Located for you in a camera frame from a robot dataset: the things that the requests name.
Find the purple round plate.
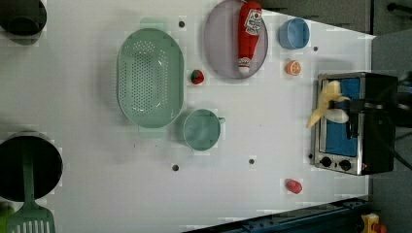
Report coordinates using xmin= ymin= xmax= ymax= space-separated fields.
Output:
xmin=203 ymin=0 xmax=268 ymax=79

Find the toy strawberry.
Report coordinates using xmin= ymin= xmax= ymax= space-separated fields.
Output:
xmin=190 ymin=70 xmax=205 ymax=84

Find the silver black toaster oven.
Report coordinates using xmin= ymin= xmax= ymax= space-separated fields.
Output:
xmin=313 ymin=72 xmax=397 ymax=176

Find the green mug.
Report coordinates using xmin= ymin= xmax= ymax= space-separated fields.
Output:
xmin=176 ymin=109 xmax=225 ymax=151

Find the peeled toy banana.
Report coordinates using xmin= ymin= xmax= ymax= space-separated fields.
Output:
xmin=306 ymin=81 xmax=349 ymax=128

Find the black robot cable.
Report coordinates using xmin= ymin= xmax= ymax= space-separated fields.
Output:
xmin=372 ymin=113 xmax=412 ymax=171

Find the blue metal frame rail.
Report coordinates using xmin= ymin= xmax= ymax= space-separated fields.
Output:
xmin=185 ymin=198 xmax=371 ymax=233

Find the red toy fruit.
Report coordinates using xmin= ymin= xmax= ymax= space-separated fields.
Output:
xmin=286 ymin=179 xmax=302 ymax=194

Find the orange slice toy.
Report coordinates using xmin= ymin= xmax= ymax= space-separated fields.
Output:
xmin=286 ymin=60 xmax=301 ymax=76

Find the red plush ketchup bottle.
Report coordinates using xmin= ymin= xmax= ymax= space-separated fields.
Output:
xmin=238 ymin=1 xmax=262 ymax=75

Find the green perforated colander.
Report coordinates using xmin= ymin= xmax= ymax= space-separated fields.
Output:
xmin=117 ymin=28 xmax=185 ymax=128

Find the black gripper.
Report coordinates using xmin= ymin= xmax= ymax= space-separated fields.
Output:
xmin=329 ymin=93 xmax=412 ymax=128

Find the black pan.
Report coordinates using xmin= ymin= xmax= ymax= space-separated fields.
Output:
xmin=0 ymin=131 xmax=63 ymax=202

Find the green slotted spatula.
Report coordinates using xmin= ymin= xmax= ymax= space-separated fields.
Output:
xmin=6 ymin=145 xmax=55 ymax=233

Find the black pot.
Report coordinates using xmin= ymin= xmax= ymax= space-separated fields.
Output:
xmin=0 ymin=0 xmax=48 ymax=36

